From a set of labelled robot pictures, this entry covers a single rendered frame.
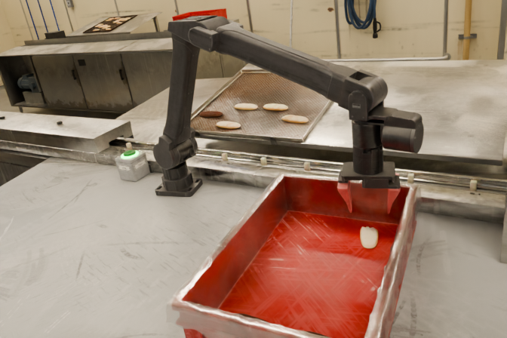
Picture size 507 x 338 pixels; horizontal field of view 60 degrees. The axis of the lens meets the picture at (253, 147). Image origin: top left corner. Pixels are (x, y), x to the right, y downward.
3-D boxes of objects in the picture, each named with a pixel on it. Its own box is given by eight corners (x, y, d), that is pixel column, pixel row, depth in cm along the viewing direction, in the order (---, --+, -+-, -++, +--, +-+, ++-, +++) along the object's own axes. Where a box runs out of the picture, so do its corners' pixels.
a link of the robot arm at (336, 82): (219, 36, 104) (187, 46, 97) (221, 13, 101) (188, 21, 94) (386, 104, 85) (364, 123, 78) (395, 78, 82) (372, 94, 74)
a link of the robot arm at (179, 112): (194, -1, 104) (162, 5, 97) (238, 20, 99) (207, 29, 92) (177, 147, 130) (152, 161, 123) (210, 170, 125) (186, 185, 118)
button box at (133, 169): (121, 188, 143) (112, 158, 139) (137, 178, 149) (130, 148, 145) (139, 192, 139) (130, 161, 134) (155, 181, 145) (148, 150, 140)
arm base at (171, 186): (155, 195, 128) (191, 197, 124) (148, 170, 125) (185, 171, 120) (168, 181, 135) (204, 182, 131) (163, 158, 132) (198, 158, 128)
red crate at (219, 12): (173, 29, 488) (171, 16, 483) (191, 23, 517) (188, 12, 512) (212, 26, 465) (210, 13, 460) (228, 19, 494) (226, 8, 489)
